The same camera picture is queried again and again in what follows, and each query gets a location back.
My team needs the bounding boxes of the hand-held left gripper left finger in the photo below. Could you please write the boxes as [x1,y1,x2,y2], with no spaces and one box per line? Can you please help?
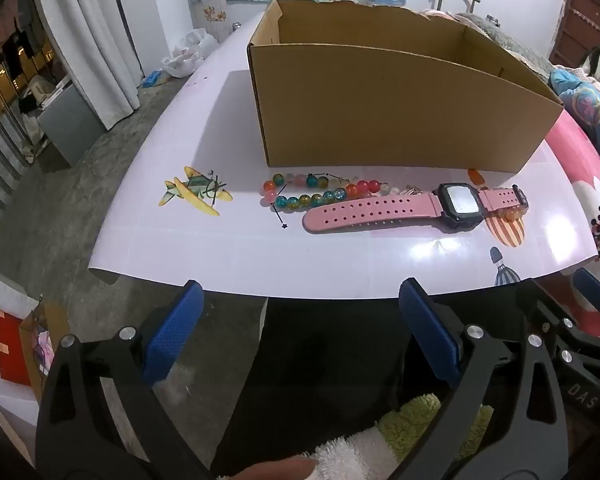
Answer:
[35,279,217,480]

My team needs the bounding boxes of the pink printed blanket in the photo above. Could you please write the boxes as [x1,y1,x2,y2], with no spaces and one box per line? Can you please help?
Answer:
[542,107,600,343]

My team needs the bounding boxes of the pink strap watch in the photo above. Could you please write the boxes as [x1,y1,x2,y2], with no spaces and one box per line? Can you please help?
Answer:
[302,182,529,235]

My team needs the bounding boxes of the grey cabinet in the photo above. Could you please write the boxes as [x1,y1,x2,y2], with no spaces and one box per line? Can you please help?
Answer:
[37,79,106,167]

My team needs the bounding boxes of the brown cardboard box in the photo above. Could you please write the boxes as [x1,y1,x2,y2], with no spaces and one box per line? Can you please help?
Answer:
[246,0,565,173]

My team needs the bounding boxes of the small open cardboard carton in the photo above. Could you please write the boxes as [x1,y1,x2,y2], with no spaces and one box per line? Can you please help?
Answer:
[20,300,73,406]

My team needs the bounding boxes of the white plastic bag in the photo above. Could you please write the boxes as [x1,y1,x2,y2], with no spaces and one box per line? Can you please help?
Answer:
[161,28,216,78]

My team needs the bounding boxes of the person's left hand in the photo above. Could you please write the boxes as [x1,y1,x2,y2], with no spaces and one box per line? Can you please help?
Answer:
[225,457,317,480]

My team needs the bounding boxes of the red paper bag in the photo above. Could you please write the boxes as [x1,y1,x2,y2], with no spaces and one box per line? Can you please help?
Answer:
[0,310,33,388]

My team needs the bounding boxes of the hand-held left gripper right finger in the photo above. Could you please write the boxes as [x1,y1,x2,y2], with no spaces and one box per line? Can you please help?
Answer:
[398,277,570,480]

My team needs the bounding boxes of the hanging dark clothes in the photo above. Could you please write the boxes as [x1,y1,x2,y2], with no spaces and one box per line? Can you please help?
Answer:
[2,17,33,76]

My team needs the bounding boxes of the colourful glass bead bracelet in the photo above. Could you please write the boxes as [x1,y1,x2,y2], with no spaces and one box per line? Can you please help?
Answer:
[260,172,401,211]

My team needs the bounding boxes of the brown door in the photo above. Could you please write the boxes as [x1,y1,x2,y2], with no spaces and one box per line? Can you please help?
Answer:
[549,0,600,68]

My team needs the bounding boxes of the metal balcony railing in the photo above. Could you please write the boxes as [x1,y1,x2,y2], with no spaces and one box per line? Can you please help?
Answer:
[0,50,46,221]

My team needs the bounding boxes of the white curtain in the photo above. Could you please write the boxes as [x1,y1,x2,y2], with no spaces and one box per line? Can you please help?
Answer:
[42,0,143,131]

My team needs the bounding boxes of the black pants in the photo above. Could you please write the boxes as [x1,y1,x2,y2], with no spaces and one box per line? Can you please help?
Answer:
[215,297,411,478]

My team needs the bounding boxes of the white printed board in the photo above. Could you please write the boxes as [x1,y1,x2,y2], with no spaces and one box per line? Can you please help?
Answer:
[195,0,228,43]

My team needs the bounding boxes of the blue printed blanket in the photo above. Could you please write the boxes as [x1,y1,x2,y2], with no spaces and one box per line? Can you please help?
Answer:
[550,69,600,191]

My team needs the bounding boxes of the green white fluffy garment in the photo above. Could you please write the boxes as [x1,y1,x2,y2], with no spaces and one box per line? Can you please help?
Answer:
[310,392,496,480]

